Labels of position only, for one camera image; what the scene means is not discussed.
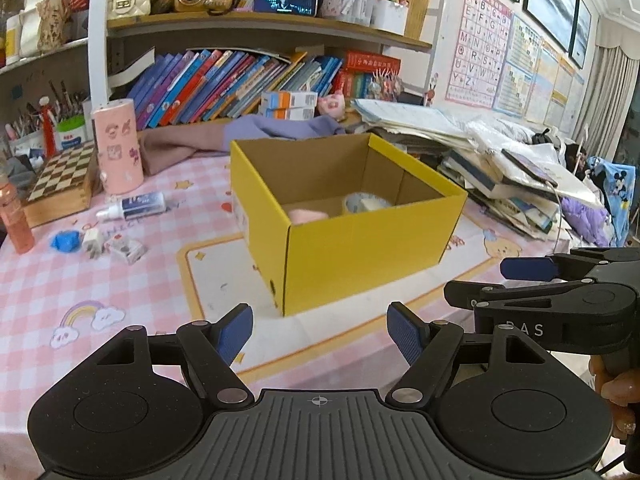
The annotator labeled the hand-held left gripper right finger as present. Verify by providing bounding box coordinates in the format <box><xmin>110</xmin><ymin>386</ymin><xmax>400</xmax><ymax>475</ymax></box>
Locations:
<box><xmin>386</xmin><ymin>302</ymin><xmax>556</xmax><ymax>407</ymax></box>

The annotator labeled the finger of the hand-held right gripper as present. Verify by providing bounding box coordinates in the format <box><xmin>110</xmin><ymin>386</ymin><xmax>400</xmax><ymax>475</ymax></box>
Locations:
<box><xmin>444</xmin><ymin>280</ymin><xmax>587</xmax><ymax>311</ymax></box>
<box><xmin>500</xmin><ymin>247</ymin><xmax>640</xmax><ymax>282</ymax></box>

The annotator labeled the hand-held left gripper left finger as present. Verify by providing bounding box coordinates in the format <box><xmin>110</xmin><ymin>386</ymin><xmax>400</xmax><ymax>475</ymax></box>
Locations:
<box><xmin>80</xmin><ymin>303</ymin><xmax>254</xmax><ymax>407</ymax></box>

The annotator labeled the yellow cardboard box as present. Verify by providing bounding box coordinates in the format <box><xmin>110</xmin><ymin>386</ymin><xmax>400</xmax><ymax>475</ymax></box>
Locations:
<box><xmin>229</xmin><ymin>132</ymin><xmax>468</xmax><ymax>318</ymax></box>

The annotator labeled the small white packet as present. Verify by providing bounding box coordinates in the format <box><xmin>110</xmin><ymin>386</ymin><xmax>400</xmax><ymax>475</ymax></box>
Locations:
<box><xmin>107</xmin><ymin>237</ymin><xmax>147</xmax><ymax>266</ymax></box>

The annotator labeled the pink knitted glove with face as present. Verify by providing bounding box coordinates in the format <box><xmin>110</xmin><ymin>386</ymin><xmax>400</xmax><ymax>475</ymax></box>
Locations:
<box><xmin>287</xmin><ymin>207</ymin><xmax>331</xmax><ymax>224</ymax></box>

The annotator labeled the yellow tape roll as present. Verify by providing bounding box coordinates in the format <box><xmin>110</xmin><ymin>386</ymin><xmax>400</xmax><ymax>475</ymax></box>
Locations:
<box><xmin>342</xmin><ymin>191</ymin><xmax>394</xmax><ymax>216</ymax></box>

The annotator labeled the white and blue spray bottle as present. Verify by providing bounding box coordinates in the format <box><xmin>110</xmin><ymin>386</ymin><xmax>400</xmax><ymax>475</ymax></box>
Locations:
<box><xmin>95</xmin><ymin>191</ymin><xmax>168</xmax><ymax>223</ymax></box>

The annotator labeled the small white charger plug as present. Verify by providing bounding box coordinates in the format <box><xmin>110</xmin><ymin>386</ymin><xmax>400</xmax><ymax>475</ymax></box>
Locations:
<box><xmin>82</xmin><ymin>230</ymin><xmax>106</xmax><ymax>259</ymax></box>

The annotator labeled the pink cylinder container with stickers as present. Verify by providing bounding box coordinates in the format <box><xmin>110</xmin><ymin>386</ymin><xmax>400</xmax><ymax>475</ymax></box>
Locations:
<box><xmin>92</xmin><ymin>99</ymin><xmax>146</xmax><ymax>196</ymax></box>

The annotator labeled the person's right hand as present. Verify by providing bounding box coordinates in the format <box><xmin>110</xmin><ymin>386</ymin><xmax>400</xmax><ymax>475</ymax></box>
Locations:
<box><xmin>587</xmin><ymin>355</ymin><xmax>640</xmax><ymax>441</ymax></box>

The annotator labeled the white desk mat yellow border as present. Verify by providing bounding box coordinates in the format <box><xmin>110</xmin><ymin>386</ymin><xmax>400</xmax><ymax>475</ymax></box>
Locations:
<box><xmin>177</xmin><ymin>212</ymin><xmax>506</xmax><ymax>386</ymax></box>

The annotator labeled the pink checked tablecloth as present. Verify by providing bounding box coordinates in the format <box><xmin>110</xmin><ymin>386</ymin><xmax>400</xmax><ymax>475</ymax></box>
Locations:
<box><xmin>0</xmin><ymin>152</ymin><xmax>576</xmax><ymax>461</ymax></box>

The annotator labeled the blue cartoon printed cloth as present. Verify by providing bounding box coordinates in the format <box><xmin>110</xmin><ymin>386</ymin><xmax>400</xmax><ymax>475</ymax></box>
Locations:
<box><xmin>585</xmin><ymin>156</ymin><xmax>631</xmax><ymax>246</ymax></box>

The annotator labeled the pile of papers and books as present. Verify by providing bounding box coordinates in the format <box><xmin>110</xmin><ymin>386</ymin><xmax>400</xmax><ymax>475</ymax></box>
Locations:
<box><xmin>350</xmin><ymin>97</ymin><xmax>608</xmax><ymax>238</ymax></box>

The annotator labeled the pink and purple cloth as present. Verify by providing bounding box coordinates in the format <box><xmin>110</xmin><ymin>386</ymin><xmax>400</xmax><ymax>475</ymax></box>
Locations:
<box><xmin>137</xmin><ymin>114</ymin><xmax>348</xmax><ymax>176</ymax></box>

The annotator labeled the beige curtain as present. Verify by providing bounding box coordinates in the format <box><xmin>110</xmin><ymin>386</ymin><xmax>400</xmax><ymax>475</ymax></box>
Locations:
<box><xmin>592</xmin><ymin>17</ymin><xmax>640</xmax><ymax>161</ymax></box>

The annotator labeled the colourful spiky pencil holder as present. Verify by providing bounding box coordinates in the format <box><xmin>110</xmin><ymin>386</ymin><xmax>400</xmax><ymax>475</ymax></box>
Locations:
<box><xmin>370</xmin><ymin>71</ymin><xmax>403</xmax><ymax>101</ymax></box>

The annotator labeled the orange and white carton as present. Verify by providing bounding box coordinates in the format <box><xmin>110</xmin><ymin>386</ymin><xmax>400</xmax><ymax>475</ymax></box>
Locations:
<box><xmin>260</xmin><ymin>107</ymin><xmax>317</xmax><ymax>122</ymax></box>
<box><xmin>261</xmin><ymin>91</ymin><xmax>319</xmax><ymax>110</ymax></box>

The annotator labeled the pink pig plush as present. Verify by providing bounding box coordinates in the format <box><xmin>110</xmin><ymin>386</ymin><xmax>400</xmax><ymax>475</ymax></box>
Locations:
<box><xmin>317</xmin><ymin>92</ymin><xmax>347</xmax><ymax>121</ymax></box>

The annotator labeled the wooden chessboard box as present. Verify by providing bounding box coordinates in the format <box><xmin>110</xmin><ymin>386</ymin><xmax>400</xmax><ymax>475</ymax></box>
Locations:
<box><xmin>22</xmin><ymin>140</ymin><xmax>98</xmax><ymax>228</ymax></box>

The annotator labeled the pink glitter pump bottle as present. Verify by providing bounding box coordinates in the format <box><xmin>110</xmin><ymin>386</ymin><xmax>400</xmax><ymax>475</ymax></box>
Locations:
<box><xmin>0</xmin><ymin>170</ymin><xmax>36</xmax><ymax>256</ymax></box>

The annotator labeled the row of colourful books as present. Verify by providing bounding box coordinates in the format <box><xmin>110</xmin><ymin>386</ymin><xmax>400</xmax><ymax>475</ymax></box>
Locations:
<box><xmin>125</xmin><ymin>49</ymin><xmax>346</xmax><ymax>131</ymax></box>

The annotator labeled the red thick dictionary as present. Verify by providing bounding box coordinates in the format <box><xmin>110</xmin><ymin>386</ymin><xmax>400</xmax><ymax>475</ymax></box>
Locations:
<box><xmin>342</xmin><ymin>51</ymin><xmax>401</xmax><ymax>98</ymax></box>

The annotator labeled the white and green pen cup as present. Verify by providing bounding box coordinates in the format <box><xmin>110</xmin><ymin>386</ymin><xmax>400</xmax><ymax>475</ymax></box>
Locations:
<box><xmin>55</xmin><ymin>115</ymin><xmax>87</xmax><ymax>152</ymax></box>

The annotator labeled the grey cloth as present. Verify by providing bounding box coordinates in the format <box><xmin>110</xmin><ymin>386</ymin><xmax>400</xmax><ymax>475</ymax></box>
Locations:
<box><xmin>0</xmin><ymin>155</ymin><xmax>38</xmax><ymax>186</ymax></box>

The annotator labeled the red doll pen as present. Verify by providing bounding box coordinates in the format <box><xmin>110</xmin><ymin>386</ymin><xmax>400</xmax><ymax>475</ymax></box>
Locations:
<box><xmin>40</xmin><ymin>100</ymin><xmax>57</xmax><ymax>158</ymax></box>

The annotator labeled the white brush cup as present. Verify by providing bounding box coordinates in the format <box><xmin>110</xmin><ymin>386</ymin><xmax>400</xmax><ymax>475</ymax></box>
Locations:
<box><xmin>7</xmin><ymin>127</ymin><xmax>43</xmax><ymax>158</ymax></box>

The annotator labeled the white desk organizer with pens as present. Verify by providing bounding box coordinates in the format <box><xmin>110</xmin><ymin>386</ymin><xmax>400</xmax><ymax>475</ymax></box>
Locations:
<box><xmin>320</xmin><ymin>0</ymin><xmax>408</xmax><ymax>36</ymax></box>

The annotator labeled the white wooden bookshelf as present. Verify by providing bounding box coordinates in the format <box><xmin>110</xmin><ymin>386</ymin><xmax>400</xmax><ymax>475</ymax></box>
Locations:
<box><xmin>0</xmin><ymin>0</ymin><xmax>433</xmax><ymax>126</ymax></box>

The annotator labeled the black smartphone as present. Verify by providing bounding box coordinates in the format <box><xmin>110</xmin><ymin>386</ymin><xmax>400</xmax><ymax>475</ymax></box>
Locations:
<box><xmin>254</xmin><ymin>0</ymin><xmax>320</xmax><ymax>17</ymax></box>

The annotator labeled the beige carved figurine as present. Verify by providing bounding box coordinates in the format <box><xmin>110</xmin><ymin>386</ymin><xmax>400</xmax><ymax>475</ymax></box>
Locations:
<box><xmin>36</xmin><ymin>0</ymin><xmax>68</xmax><ymax>53</ymax></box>

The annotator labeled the white bottle yellow label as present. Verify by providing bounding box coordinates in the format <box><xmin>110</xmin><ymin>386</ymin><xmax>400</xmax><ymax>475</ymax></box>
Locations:
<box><xmin>4</xmin><ymin>12</ymin><xmax>23</xmax><ymax>61</ymax></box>

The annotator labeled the blue wall chart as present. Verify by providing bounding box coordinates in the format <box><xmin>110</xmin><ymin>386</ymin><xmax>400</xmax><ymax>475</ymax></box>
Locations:
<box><xmin>492</xmin><ymin>12</ymin><xmax>586</xmax><ymax>133</ymax></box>

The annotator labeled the alphabet wall poster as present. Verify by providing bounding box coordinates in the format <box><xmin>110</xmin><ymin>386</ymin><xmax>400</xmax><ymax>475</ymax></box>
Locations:
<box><xmin>445</xmin><ymin>0</ymin><xmax>516</xmax><ymax>106</ymax></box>

